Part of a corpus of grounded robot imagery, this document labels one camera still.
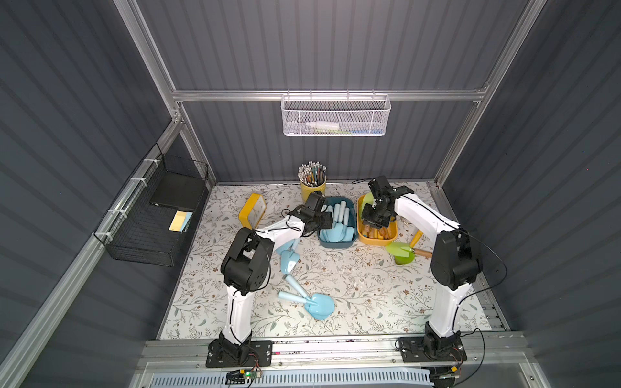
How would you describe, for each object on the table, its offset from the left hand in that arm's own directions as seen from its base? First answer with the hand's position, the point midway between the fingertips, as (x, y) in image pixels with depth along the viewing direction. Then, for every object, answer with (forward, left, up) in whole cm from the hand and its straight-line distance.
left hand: (331, 219), depth 96 cm
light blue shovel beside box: (-8, +16, -6) cm, 19 cm away
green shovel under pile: (-12, -28, -7) cm, 32 cm away
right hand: (-3, -13, +2) cm, 13 cm away
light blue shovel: (-2, -7, -5) cm, 9 cm away
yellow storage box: (-5, -16, -4) cm, 17 cm away
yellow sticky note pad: (-12, +49, +17) cm, 53 cm away
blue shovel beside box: (-14, +17, -8) cm, 23 cm away
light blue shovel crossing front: (-28, +14, -8) cm, 33 cm away
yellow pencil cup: (+11, +10, +6) cm, 16 cm away
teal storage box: (-4, -4, -5) cm, 8 cm away
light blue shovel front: (-32, +4, -7) cm, 33 cm away
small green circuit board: (-51, +30, -10) cm, 60 cm away
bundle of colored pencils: (+18, +8, +8) cm, 21 cm away
